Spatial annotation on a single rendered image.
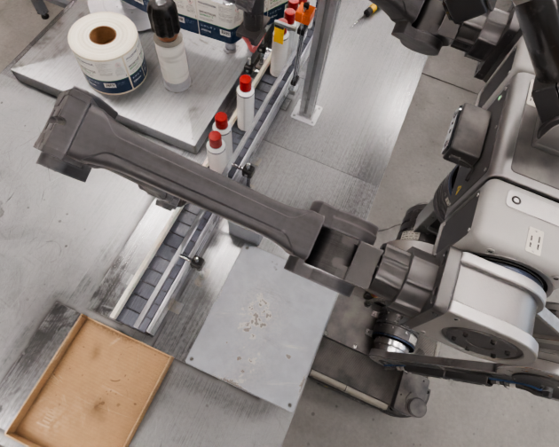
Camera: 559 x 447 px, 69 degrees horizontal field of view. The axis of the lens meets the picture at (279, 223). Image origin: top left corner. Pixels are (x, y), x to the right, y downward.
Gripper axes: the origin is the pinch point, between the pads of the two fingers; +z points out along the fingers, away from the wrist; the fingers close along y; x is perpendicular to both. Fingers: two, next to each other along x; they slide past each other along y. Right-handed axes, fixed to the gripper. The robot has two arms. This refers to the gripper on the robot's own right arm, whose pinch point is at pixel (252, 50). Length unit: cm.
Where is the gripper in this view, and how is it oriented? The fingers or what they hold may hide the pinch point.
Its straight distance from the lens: 136.5
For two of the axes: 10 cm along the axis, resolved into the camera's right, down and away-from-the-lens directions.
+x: 9.1, 4.0, -0.9
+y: -4.0, 8.3, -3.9
